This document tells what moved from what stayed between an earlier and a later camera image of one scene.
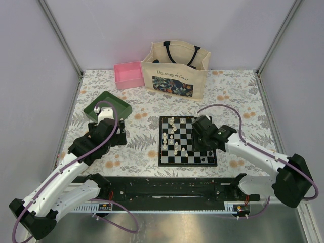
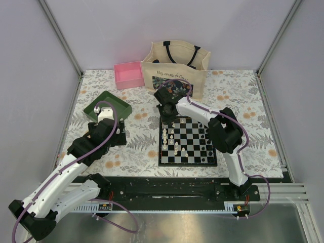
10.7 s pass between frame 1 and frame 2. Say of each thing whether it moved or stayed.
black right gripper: moved
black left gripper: stayed
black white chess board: stayed
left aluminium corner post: stayed
